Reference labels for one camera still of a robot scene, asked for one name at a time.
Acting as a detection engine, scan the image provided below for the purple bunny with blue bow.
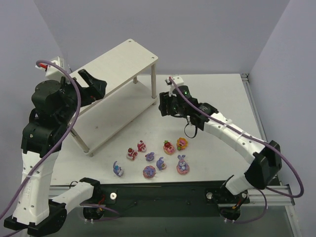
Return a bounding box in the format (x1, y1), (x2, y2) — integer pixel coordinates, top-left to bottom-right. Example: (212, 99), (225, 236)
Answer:
(113, 161), (124, 177)

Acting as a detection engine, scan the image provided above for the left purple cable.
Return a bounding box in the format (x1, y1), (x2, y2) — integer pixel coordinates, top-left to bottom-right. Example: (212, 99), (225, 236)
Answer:
(0, 60), (82, 218)

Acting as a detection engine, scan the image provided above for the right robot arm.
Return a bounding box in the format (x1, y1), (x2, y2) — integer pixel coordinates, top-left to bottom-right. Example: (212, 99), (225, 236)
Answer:
(158, 90), (282, 196)

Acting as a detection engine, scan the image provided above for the pink striped bear with strawberry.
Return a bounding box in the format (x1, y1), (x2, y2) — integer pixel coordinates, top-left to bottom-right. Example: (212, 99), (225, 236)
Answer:
(126, 148), (138, 160)

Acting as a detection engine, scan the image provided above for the aluminium frame rail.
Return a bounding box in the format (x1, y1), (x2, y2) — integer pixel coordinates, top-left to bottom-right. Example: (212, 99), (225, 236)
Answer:
(218, 185), (296, 207)

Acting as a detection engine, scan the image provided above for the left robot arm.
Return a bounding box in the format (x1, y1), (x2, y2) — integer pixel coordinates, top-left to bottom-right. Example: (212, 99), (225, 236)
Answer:
(4, 70), (107, 237)

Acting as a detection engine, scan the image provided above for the pink bear with strawberry hat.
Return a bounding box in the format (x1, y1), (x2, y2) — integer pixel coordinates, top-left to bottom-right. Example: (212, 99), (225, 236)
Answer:
(137, 140), (147, 152)

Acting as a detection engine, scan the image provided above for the pink bear on tan donut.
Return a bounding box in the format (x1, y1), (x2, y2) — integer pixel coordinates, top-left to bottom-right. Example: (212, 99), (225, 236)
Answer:
(163, 140), (175, 155)

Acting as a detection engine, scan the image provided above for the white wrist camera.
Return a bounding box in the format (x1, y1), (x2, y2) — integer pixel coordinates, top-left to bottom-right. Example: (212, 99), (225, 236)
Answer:
(165, 75), (184, 86)
(35, 56), (65, 81)

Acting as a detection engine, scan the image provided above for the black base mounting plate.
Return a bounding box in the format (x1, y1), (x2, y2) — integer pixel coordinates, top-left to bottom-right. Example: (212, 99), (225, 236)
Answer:
(85, 181), (250, 218)

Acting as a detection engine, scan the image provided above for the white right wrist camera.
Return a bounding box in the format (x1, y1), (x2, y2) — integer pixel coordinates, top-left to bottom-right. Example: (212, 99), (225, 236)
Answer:
(165, 75), (184, 86)

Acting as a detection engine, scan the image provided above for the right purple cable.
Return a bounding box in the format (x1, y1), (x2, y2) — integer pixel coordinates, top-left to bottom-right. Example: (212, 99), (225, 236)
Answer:
(170, 78), (305, 198)

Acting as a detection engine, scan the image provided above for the pink bear in yellow flower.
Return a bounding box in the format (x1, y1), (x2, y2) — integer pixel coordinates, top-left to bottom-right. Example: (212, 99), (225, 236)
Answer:
(176, 137), (188, 151)

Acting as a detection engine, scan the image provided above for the white wooden two-tier shelf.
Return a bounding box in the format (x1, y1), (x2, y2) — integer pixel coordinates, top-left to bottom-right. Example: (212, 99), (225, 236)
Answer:
(72, 39), (158, 157)

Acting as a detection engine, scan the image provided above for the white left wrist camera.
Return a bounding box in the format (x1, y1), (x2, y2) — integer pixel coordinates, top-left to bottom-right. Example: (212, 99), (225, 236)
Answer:
(35, 56), (65, 81)

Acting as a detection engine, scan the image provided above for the small purple bunny figure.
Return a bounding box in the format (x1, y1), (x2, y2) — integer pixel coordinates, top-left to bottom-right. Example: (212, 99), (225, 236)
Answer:
(145, 152), (155, 162)

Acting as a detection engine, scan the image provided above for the purple cable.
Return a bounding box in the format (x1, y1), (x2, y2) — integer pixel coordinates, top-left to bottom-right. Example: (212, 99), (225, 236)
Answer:
(0, 60), (82, 218)
(170, 78), (305, 198)

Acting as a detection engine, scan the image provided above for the purple bunny with pink base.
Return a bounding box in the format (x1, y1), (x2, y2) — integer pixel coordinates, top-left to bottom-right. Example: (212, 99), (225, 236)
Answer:
(156, 157), (167, 171)

